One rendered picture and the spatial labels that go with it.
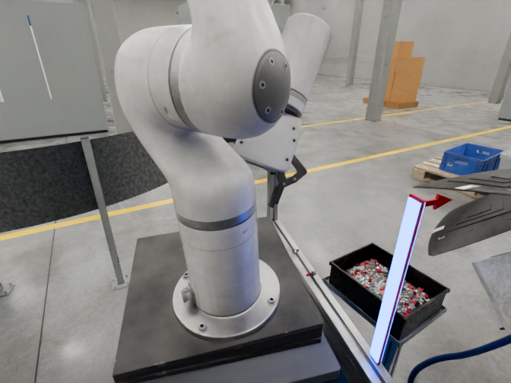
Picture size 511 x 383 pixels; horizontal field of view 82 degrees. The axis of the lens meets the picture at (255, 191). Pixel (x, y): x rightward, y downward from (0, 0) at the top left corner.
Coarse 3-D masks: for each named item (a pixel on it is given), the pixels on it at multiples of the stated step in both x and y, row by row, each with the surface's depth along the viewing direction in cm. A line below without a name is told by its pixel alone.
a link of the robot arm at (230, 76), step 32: (192, 0) 26; (224, 0) 26; (256, 0) 28; (192, 32) 28; (224, 32) 26; (256, 32) 27; (192, 64) 28; (224, 64) 26; (256, 64) 27; (288, 64) 31; (192, 96) 29; (224, 96) 28; (256, 96) 28; (288, 96) 32; (192, 128) 34; (224, 128) 30; (256, 128) 31
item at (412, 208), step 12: (408, 204) 41; (420, 204) 39; (408, 216) 41; (408, 228) 41; (408, 240) 42; (396, 252) 44; (396, 264) 45; (396, 276) 45; (396, 288) 45; (384, 300) 49; (384, 312) 49; (384, 324) 49; (384, 336) 50; (372, 348) 54
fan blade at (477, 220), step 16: (464, 208) 77; (480, 208) 71; (496, 208) 67; (448, 224) 76; (464, 224) 71; (480, 224) 68; (496, 224) 64; (432, 240) 76; (448, 240) 71; (464, 240) 68; (480, 240) 65
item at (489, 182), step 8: (456, 176) 54; (464, 176) 52; (472, 176) 51; (480, 176) 49; (488, 176) 49; (496, 176) 48; (504, 176) 47; (424, 184) 53; (432, 184) 51; (440, 184) 50; (448, 184) 48; (456, 184) 47; (464, 184) 46; (472, 184) 46; (480, 184) 45; (488, 184) 44; (496, 184) 44; (504, 184) 43; (480, 192) 41; (488, 192) 40; (496, 192) 39; (504, 192) 38
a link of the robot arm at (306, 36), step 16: (304, 16) 49; (288, 32) 50; (304, 32) 48; (320, 32) 49; (288, 48) 49; (304, 48) 48; (320, 48) 50; (304, 64) 49; (320, 64) 51; (304, 80) 49; (304, 96) 50
